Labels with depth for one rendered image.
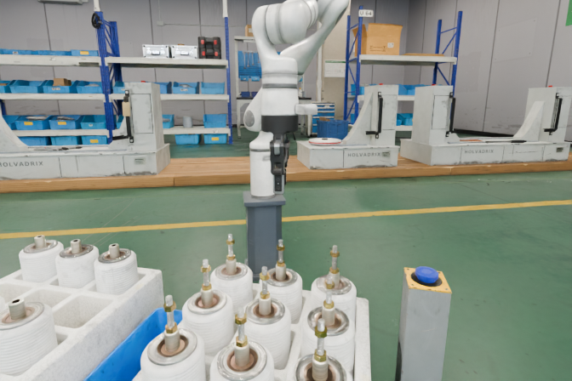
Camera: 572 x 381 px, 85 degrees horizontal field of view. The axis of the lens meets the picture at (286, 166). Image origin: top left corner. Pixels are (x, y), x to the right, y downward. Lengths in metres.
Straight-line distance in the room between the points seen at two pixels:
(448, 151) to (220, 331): 2.83
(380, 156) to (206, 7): 7.23
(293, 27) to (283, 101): 0.13
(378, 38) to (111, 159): 4.58
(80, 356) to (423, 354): 0.66
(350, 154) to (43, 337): 2.41
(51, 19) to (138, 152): 7.65
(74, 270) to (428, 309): 0.82
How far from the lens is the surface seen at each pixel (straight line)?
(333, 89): 7.03
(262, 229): 1.14
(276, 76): 0.60
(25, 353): 0.79
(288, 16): 0.61
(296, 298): 0.73
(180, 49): 5.35
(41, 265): 1.07
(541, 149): 3.93
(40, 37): 10.14
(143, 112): 2.71
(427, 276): 0.65
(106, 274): 0.91
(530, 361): 1.11
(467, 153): 3.37
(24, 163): 3.02
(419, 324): 0.68
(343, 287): 0.72
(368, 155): 2.84
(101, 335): 0.85
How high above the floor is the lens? 0.63
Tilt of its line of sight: 11 degrees down
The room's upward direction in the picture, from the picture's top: straight up
